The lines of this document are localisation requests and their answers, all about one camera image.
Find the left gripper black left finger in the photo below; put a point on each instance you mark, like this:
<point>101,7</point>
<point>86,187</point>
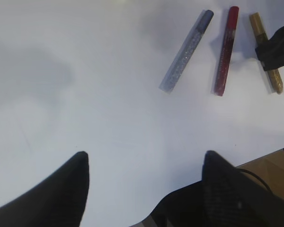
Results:
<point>58,201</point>

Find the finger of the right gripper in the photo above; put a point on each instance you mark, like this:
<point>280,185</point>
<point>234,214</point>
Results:
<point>274,55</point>

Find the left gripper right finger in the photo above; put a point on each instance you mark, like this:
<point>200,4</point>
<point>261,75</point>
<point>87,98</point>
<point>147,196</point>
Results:
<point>225,197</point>

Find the gold glitter pen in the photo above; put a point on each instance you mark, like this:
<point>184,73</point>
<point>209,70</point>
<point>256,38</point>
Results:
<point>274,76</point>

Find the red glitter pen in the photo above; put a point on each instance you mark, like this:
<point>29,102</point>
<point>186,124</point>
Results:
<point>224,44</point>

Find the silver glitter pen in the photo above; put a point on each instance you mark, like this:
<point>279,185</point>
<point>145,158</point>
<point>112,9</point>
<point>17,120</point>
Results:
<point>186,51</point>

